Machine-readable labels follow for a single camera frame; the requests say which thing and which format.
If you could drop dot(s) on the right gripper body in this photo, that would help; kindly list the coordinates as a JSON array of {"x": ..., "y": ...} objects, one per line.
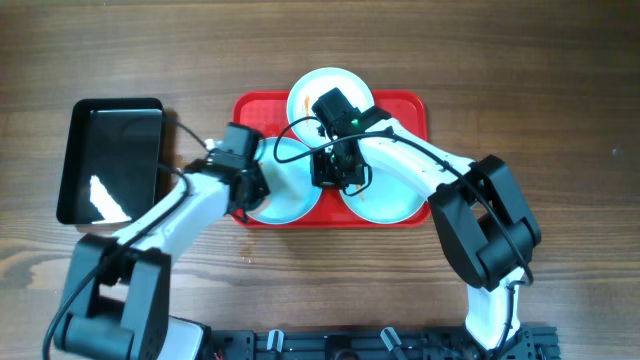
[{"x": 330, "y": 176}]

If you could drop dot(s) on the light blue plate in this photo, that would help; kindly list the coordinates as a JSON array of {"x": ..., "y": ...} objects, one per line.
[
  {"x": 292, "y": 194},
  {"x": 385, "y": 201},
  {"x": 310, "y": 87}
]

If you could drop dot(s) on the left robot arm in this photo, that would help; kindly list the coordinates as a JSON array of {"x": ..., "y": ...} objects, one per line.
[{"x": 115, "y": 302}]

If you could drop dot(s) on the black rectangular water tray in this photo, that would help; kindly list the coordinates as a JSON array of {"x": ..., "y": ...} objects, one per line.
[{"x": 110, "y": 168}]

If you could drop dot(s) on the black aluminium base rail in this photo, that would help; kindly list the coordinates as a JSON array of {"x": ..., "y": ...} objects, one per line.
[{"x": 528, "y": 343}]

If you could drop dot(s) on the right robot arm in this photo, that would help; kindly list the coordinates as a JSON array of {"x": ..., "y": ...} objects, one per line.
[{"x": 486, "y": 228}]

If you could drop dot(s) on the red plastic serving tray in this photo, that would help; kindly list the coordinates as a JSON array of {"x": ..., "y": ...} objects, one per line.
[{"x": 266, "y": 112}]

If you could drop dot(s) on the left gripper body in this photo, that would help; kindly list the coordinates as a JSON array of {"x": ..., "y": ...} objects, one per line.
[{"x": 256, "y": 188}]

